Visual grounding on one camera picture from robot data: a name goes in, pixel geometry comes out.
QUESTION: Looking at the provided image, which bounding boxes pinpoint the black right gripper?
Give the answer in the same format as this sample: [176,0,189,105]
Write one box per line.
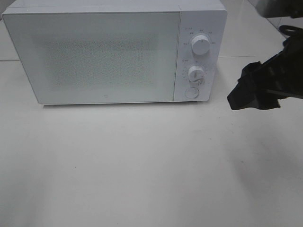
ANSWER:
[227,35,303,110]

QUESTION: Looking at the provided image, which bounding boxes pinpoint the white timer knob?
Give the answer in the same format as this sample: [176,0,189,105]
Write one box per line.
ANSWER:
[187,65,205,83]

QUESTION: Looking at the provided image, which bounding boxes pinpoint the round door release button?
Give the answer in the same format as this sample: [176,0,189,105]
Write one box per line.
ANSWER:
[185,87,199,99]

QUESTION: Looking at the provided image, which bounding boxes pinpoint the white microwave door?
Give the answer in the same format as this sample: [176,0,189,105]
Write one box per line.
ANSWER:
[4,12,179,105]

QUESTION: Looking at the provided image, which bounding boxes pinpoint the upper white power knob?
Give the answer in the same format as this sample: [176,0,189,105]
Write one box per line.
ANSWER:
[191,35,210,55]

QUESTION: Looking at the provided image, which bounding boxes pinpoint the white microwave oven body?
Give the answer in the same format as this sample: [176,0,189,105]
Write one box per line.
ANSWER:
[2,0,227,104]

